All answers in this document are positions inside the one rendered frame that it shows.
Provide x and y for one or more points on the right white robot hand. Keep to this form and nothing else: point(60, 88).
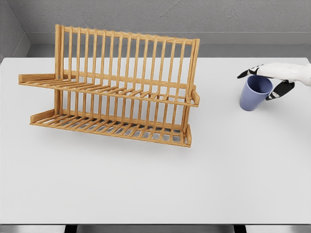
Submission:
point(279, 71)

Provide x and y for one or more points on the blue plastic cup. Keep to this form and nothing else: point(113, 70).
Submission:
point(252, 96)

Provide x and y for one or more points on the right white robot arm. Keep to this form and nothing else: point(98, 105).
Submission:
point(306, 74)

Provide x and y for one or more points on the wooden two-tier dish rack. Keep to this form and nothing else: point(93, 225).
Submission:
point(121, 80)

